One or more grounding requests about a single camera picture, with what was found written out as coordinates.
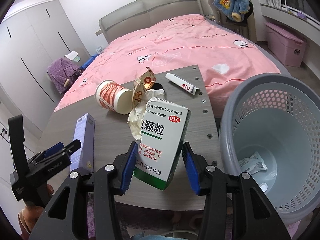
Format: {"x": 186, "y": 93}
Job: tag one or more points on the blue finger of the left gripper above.
{"x": 53, "y": 150}
{"x": 70, "y": 149}

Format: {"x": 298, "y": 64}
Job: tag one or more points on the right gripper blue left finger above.
{"x": 127, "y": 168}

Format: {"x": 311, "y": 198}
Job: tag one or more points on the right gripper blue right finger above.
{"x": 192, "y": 167}

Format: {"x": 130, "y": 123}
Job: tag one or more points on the purple rectangular carton box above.
{"x": 82, "y": 161}

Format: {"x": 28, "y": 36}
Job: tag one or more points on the white green medicine box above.
{"x": 163, "y": 132}

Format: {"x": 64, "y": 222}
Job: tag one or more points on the blue wet wipes packet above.
{"x": 252, "y": 164}

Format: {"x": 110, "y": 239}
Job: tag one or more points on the red white paper cup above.
{"x": 114, "y": 97}

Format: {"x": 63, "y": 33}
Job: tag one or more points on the white bottle cap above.
{"x": 264, "y": 187}

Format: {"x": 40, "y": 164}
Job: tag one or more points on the grey plastic trash basket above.
{"x": 276, "y": 116}

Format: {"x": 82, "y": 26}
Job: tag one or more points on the person left hand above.
{"x": 27, "y": 219}

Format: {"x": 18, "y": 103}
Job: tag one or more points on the crumpled white paper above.
{"x": 136, "y": 116}

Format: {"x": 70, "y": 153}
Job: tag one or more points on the purple garment on chair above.
{"x": 63, "y": 73}

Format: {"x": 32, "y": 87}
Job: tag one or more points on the white red small box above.
{"x": 182, "y": 83}

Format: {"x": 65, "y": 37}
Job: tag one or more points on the red beige snack wrapper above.
{"x": 141, "y": 85}

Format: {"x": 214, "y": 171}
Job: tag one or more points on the blue object beside bed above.
{"x": 88, "y": 62}

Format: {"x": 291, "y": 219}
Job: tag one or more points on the white wardrobe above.
{"x": 31, "y": 40}

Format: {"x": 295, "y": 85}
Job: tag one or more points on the pink cartoon duvet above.
{"x": 225, "y": 59}

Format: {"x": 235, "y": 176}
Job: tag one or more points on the grey chair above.
{"x": 241, "y": 28}

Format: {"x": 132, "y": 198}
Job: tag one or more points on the pink plastic storage box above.
{"x": 286, "y": 46}

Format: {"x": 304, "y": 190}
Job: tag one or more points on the grey upholstered headboard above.
{"x": 142, "y": 14}

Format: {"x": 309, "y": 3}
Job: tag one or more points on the blue plush jacket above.
{"x": 235, "y": 10}

